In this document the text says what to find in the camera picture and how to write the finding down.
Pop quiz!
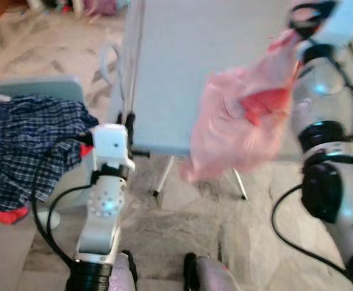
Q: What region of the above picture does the blue plaid shirt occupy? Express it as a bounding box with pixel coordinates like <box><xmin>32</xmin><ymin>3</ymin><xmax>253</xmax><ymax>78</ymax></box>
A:
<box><xmin>0</xmin><ymin>94</ymin><xmax>99</xmax><ymax>212</ymax></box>

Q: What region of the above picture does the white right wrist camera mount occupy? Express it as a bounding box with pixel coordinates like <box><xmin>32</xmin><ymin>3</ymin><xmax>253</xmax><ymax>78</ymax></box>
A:
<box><xmin>314</xmin><ymin>0</ymin><xmax>353</xmax><ymax>49</ymax></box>

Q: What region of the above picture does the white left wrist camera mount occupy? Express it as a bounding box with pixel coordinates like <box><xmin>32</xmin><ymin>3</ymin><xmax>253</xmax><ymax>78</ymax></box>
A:
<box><xmin>90</xmin><ymin>124</ymin><xmax>136</xmax><ymax>176</ymax></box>

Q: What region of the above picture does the pale blue plastic chair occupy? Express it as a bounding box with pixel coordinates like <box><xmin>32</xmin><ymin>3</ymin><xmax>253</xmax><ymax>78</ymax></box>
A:
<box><xmin>0</xmin><ymin>76</ymin><xmax>95</xmax><ymax>231</ymax></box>

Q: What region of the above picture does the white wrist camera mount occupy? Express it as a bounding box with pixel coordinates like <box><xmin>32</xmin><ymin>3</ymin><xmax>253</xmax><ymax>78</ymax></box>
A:
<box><xmin>90</xmin><ymin>124</ymin><xmax>136</xmax><ymax>176</ymax></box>
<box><xmin>314</xmin><ymin>0</ymin><xmax>353</xmax><ymax>49</ymax></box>

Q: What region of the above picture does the grey folding table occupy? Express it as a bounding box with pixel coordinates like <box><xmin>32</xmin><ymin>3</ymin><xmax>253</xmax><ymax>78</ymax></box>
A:
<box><xmin>107</xmin><ymin>0</ymin><xmax>353</xmax><ymax>201</ymax></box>

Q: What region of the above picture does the black right elbow cable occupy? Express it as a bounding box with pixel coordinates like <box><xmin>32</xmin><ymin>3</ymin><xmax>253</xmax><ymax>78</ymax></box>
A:
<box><xmin>271</xmin><ymin>182</ymin><xmax>353</xmax><ymax>287</ymax></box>

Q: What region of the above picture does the short black left arm cable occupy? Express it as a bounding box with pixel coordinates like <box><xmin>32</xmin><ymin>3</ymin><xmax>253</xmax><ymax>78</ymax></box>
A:
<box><xmin>45</xmin><ymin>182</ymin><xmax>97</xmax><ymax>264</ymax></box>

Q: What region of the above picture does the silver robot leg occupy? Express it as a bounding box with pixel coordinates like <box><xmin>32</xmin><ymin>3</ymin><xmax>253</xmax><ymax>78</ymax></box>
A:
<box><xmin>182</xmin><ymin>252</ymin><xmax>243</xmax><ymax>291</ymax></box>
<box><xmin>107</xmin><ymin>250</ymin><xmax>137</xmax><ymax>291</ymax></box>

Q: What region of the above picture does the pink garment with red patch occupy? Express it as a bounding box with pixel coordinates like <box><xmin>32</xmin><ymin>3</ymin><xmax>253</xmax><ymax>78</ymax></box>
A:
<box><xmin>179</xmin><ymin>27</ymin><xmax>304</xmax><ymax>182</ymax></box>

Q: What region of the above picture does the silver robot right leg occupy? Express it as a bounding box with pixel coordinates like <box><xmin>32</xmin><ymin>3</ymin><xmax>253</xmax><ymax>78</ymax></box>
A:
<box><xmin>182</xmin><ymin>252</ymin><xmax>243</xmax><ymax>291</ymax></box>

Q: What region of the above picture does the long black left wrist cable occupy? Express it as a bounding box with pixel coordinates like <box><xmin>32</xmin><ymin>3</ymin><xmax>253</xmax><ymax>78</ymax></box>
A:
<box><xmin>31</xmin><ymin>137</ymin><xmax>96</xmax><ymax>267</ymax></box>

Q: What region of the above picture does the silver robot left leg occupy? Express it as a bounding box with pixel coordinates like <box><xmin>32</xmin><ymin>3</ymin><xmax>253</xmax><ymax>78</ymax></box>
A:
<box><xmin>107</xmin><ymin>250</ymin><xmax>137</xmax><ymax>291</ymax></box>

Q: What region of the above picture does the white plastic hanger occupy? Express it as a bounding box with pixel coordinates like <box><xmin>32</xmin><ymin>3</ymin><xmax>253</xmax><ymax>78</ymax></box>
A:
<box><xmin>99</xmin><ymin>41</ymin><xmax>128</xmax><ymax>95</ymax></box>

